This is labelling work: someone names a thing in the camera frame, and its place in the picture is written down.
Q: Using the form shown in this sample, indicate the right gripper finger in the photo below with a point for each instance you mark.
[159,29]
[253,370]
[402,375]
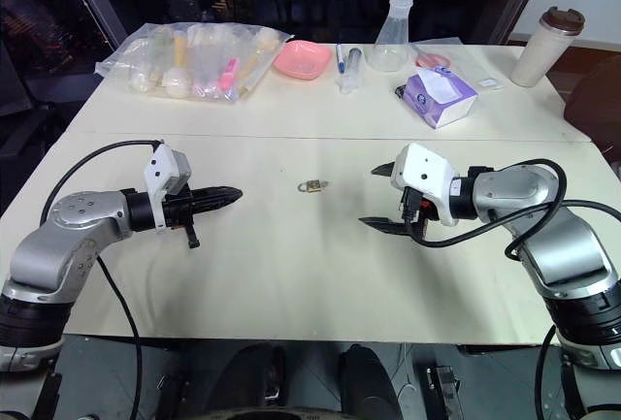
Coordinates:
[387,170]
[388,227]

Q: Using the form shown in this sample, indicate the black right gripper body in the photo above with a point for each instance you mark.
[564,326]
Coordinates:
[417,206]

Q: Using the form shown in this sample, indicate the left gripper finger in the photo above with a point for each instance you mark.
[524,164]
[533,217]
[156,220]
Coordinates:
[213,205]
[216,193]

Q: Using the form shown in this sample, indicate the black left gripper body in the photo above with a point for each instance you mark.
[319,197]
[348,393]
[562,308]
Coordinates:
[177,209]

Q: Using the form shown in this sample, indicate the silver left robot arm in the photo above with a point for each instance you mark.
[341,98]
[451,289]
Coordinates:
[73,231]

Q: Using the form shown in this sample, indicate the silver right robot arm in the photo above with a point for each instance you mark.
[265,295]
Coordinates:
[553,245]

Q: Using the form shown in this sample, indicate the small brass padlock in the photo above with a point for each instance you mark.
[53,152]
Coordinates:
[311,186]

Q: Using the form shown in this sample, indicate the small black clip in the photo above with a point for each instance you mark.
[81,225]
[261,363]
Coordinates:
[401,92]

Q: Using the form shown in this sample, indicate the purple white tissue box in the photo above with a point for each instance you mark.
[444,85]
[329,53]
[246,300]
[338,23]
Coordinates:
[439,97]

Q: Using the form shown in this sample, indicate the pink marker pen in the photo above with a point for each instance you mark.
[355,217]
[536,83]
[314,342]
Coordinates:
[228,75]

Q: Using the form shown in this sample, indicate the pink petri dish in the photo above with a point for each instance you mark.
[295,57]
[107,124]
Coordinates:
[433,60]

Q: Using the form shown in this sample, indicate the blue white pen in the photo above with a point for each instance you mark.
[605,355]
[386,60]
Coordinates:
[340,58]

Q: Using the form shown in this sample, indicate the clear conical flask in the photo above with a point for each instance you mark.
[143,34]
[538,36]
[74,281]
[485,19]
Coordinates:
[390,46]

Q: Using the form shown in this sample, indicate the white foam sponge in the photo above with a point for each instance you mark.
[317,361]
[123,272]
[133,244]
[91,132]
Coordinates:
[141,81]

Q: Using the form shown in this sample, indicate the small clear packet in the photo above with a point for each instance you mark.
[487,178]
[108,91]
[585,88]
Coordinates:
[491,82]

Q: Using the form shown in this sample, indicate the pink plastic bowl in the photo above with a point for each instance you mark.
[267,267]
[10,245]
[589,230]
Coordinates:
[303,60]

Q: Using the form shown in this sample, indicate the cream bottle brush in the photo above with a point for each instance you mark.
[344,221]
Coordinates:
[257,54]

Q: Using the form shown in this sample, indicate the clear plastic zip bag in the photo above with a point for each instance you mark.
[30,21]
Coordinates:
[204,46]

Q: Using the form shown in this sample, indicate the dark rounded shape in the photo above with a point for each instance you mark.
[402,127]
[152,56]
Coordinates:
[364,376]
[257,376]

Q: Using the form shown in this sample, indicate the cream tumbler brown lid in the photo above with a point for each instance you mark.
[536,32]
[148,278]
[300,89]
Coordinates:
[538,51]

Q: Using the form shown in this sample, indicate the brown chair back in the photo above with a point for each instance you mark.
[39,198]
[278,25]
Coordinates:
[594,100]

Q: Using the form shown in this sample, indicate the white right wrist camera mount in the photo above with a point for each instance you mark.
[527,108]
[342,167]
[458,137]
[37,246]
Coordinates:
[427,168]

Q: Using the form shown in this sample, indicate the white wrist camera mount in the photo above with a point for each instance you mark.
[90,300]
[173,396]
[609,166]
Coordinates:
[427,168]
[162,163]

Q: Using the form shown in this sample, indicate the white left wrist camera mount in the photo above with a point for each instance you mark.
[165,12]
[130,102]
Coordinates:
[162,163]

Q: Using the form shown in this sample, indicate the black metal bracket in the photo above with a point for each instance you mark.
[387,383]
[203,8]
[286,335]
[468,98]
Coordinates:
[442,388]

